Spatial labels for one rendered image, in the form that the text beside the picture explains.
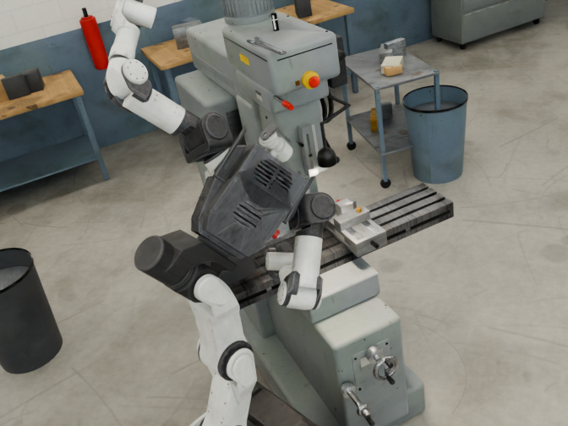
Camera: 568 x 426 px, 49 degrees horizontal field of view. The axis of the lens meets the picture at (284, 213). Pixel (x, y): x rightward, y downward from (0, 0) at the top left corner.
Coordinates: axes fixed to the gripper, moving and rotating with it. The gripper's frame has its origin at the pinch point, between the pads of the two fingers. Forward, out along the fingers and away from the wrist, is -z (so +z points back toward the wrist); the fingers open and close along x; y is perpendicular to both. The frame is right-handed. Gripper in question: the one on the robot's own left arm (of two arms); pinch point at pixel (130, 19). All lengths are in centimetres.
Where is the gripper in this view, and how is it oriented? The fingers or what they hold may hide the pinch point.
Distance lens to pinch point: 231.0
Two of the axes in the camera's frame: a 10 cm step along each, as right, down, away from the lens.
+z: 2.8, 1.8, -9.4
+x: 9.5, -1.9, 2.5
